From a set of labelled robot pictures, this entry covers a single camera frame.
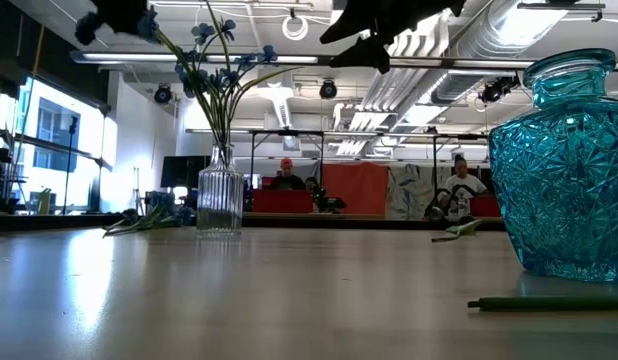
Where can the clear ribbed glass vase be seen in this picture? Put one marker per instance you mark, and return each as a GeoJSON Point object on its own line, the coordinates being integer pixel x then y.
{"type": "Point", "coordinates": [220, 200]}

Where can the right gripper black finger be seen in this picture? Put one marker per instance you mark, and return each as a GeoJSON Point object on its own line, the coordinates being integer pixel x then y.
{"type": "Point", "coordinates": [371, 55]}
{"type": "Point", "coordinates": [404, 15]}

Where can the small blue cube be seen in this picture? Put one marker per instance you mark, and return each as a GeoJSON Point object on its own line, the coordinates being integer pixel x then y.
{"type": "Point", "coordinates": [559, 190]}

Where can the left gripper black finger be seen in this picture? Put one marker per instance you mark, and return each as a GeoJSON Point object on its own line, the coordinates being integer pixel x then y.
{"type": "Point", "coordinates": [119, 15]}

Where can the silver ventilation duct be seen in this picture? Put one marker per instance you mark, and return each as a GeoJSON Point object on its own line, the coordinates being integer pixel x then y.
{"type": "Point", "coordinates": [489, 45]}

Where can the orange red fabric panel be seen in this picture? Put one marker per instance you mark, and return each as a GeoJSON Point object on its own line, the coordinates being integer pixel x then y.
{"type": "Point", "coordinates": [356, 187]}

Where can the red storage bin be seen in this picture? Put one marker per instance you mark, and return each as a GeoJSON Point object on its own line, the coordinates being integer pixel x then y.
{"type": "Point", "coordinates": [486, 206]}
{"type": "Point", "coordinates": [281, 201]}

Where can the black ceiling spot lamp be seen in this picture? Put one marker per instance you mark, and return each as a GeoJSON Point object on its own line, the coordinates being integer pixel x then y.
{"type": "Point", "coordinates": [495, 91]}
{"type": "Point", "coordinates": [162, 94]}
{"type": "Point", "coordinates": [328, 89]}

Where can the long ceiling light fixture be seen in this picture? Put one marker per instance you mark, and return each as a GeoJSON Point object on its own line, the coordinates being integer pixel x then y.
{"type": "Point", "coordinates": [129, 57]}

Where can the black stand pole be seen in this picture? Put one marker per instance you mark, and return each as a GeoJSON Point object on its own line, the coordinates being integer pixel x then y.
{"type": "Point", "coordinates": [71, 125]}

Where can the person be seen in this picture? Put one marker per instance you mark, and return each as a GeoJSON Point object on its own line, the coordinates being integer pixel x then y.
{"type": "Point", "coordinates": [464, 187]}
{"type": "Point", "coordinates": [287, 177]}
{"type": "Point", "coordinates": [312, 185]}

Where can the patterned white cloth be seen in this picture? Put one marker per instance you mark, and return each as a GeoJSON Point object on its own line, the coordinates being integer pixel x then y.
{"type": "Point", "coordinates": [411, 192]}

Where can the blue artificial flower spray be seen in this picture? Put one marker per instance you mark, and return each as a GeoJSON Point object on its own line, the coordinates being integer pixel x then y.
{"type": "Point", "coordinates": [148, 26]}
{"type": "Point", "coordinates": [164, 205]}
{"type": "Point", "coordinates": [203, 31]}

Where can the black computer monitor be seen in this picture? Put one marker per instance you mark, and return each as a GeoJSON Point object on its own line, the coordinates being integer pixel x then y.
{"type": "Point", "coordinates": [184, 172]}

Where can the yellow green bottle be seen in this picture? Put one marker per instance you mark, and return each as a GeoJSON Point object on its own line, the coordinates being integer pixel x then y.
{"type": "Point", "coordinates": [44, 202]}

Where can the black metal rig frame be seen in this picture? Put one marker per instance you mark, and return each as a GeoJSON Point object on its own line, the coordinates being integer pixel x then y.
{"type": "Point", "coordinates": [289, 132]}

